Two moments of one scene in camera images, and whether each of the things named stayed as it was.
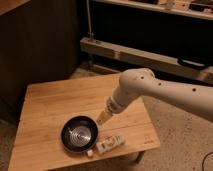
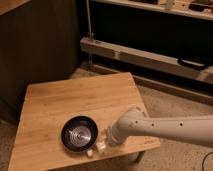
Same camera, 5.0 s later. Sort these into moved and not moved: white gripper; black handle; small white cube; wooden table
Moved: white gripper
Not moved: wooden table; small white cube; black handle
